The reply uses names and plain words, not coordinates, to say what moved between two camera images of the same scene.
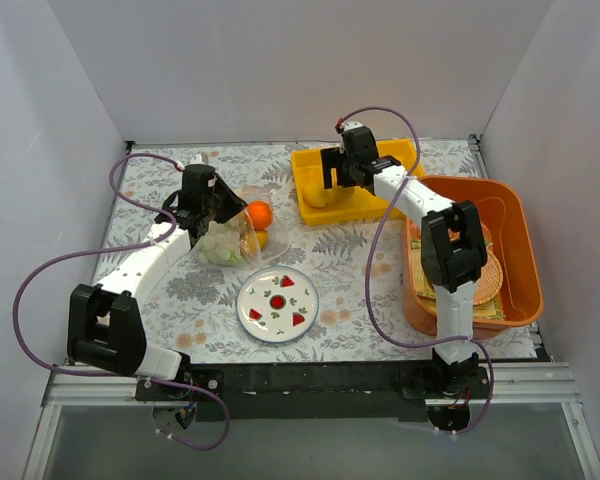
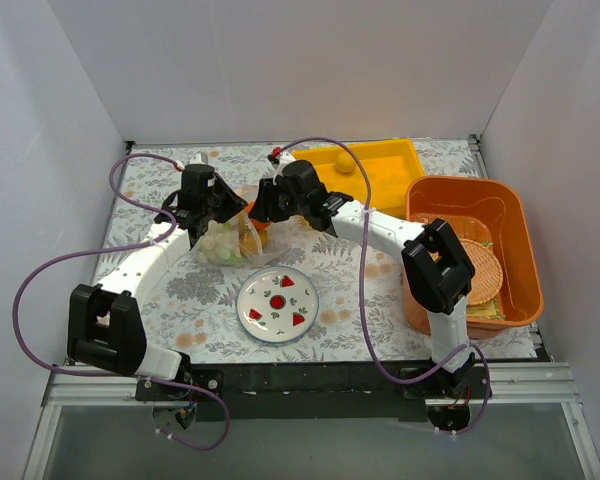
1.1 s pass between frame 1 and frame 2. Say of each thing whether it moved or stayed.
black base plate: stayed
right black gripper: moved
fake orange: stayed
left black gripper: stayed
